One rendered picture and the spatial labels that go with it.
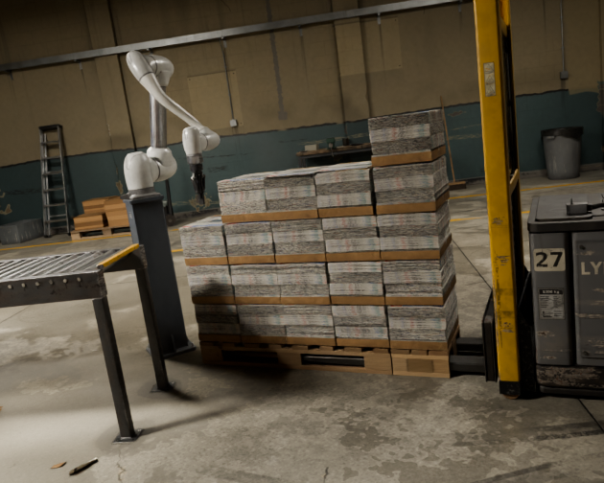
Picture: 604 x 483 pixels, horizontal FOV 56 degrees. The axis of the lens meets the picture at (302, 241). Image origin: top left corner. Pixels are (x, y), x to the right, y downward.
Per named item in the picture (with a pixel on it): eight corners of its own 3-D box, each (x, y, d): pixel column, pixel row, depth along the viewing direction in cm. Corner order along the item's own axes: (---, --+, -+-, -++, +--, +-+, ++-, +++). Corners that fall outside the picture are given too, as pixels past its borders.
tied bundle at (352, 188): (343, 205, 323) (338, 165, 319) (394, 202, 311) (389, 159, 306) (317, 218, 290) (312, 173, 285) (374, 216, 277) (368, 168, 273)
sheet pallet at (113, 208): (161, 222, 979) (155, 190, 968) (144, 232, 899) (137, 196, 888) (94, 230, 993) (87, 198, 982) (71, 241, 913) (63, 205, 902)
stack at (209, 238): (234, 338, 375) (214, 214, 359) (409, 345, 327) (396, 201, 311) (201, 363, 341) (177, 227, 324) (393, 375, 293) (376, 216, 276)
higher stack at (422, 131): (408, 345, 327) (385, 116, 302) (462, 347, 315) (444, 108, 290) (391, 375, 293) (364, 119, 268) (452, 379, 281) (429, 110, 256)
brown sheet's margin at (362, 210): (343, 204, 323) (343, 196, 322) (393, 201, 311) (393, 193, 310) (318, 218, 289) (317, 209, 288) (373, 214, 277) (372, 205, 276)
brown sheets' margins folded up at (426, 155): (406, 321, 324) (389, 149, 305) (459, 322, 312) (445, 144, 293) (389, 348, 290) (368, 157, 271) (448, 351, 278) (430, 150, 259)
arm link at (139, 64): (147, 69, 326) (162, 70, 337) (128, 44, 327) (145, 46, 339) (133, 84, 332) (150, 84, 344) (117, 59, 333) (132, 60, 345)
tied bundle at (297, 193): (296, 209, 335) (291, 170, 331) (343, 205, 323) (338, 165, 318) (267, 221, 301) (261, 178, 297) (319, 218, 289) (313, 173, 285)
